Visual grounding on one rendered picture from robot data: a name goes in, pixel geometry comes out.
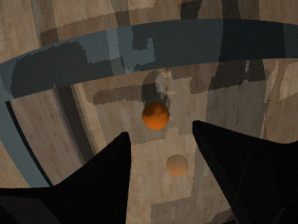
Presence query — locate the translucent orange ball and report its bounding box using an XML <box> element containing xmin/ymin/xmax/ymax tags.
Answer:
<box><xmin>166</xmin><ymin>155</ymin><xmax>189</xmax><ymax>176</ymax></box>

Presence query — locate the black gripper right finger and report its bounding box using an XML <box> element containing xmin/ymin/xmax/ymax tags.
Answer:
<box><xmin>192</xmin><ymin>121</ymin><xmax>298</xmax><ymax>224</ymax></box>

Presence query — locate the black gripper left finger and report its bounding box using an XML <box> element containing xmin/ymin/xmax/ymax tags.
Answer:
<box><xmin>0</xmin><ymin>132</ymin><xmax>132</xmax><ymax>224</ymax></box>

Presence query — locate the orange-brown ball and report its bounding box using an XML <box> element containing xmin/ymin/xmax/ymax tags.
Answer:
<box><xmin>142</xmin><ymin>101</ymin><xmax>169</xmax><ymax>129</ymax></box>

